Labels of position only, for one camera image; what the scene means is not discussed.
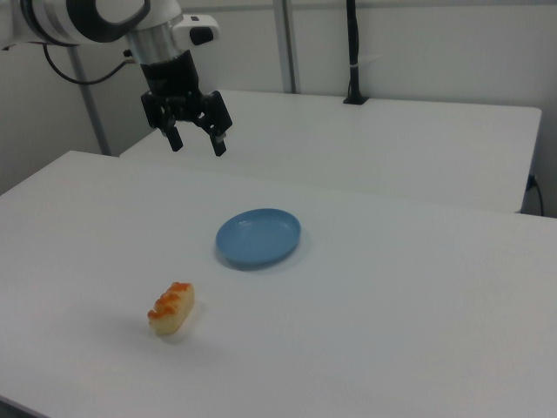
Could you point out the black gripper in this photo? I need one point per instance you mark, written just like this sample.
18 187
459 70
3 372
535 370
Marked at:
172 80

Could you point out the bread with orange topping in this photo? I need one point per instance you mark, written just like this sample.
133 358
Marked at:
172 315

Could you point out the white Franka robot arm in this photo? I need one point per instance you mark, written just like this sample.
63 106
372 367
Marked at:
65 17

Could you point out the blue round plate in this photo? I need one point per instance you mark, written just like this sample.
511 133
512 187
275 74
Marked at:
257 237

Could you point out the grey metal partition post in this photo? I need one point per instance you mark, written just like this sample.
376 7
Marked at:
291 43
89 109

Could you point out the black camera pole with base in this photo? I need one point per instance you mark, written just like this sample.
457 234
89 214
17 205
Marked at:
354 43

